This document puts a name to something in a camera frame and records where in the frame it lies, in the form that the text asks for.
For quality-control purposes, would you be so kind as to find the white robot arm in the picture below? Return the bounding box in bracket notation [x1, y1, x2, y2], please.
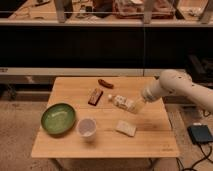
[134, 69, 213, 113]

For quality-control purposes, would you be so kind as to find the clear plastic cup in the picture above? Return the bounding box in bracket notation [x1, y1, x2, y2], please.
[76, 118, 97, 142]

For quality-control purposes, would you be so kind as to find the white sponge block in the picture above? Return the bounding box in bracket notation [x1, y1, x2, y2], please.
[116, 120, 137, 137]

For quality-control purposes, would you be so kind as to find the brown sausage toy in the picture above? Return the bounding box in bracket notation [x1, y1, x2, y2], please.
[98, 79, 114, 89]

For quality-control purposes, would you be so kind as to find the black box on floor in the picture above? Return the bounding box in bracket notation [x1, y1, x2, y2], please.
[187, 125, 213, 144]

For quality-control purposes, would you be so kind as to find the wooden table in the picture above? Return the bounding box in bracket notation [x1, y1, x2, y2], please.
[30, 76, 181, 171]

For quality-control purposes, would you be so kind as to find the black floor cable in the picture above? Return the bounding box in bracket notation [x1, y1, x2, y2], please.
[175, 142, 213, 171]

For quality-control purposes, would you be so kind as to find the brown snack bar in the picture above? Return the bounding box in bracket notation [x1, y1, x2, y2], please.
[88, 88, 103, 106]

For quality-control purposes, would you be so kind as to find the green ceramic bowl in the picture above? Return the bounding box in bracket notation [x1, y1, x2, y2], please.
[41, 103, 76, 135]

